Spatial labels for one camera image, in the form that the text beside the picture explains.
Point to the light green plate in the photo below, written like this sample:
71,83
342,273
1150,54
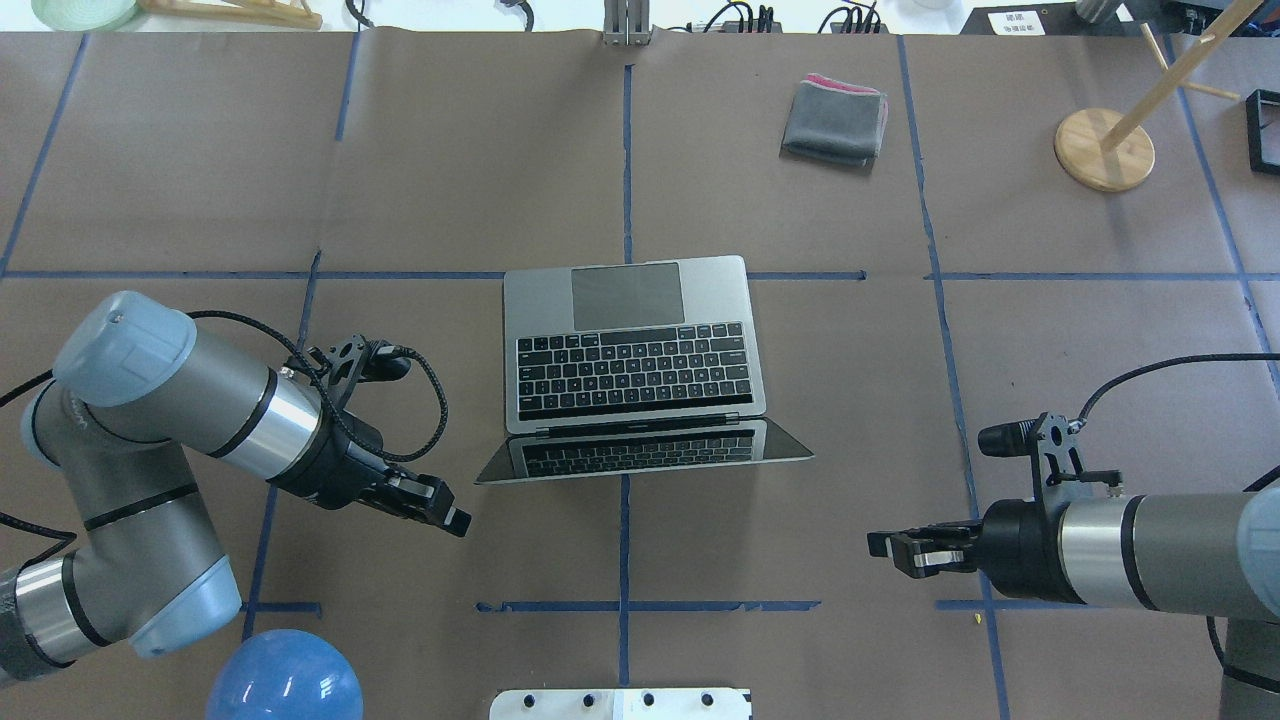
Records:
84,15

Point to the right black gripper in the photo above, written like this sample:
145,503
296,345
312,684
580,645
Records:
1017,537

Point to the silver laptop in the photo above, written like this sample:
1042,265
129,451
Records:
622,369

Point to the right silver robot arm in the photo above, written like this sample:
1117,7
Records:
1213,556

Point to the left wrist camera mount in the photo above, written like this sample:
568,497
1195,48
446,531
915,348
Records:
340,368

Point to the wooden dish rack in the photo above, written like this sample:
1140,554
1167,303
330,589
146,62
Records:
286,14

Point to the grey folded cloth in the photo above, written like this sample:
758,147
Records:
835,121

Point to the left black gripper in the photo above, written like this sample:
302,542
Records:
338,465

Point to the wooden mug tree stand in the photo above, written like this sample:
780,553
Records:
1109,151

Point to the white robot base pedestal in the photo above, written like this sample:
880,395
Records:
624,703

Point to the aluminium frame post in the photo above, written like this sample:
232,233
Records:
627,23

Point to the blue desk lamp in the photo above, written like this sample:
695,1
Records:
286,674

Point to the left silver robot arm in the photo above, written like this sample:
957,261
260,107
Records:
130,392

